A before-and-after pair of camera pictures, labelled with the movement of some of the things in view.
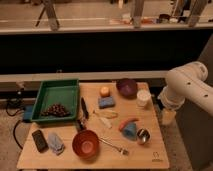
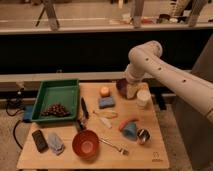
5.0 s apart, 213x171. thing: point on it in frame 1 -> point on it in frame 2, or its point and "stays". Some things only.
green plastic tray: [58, 101] stays
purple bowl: [127, 88] stays
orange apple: [105, 92] stays
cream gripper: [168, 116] -> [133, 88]
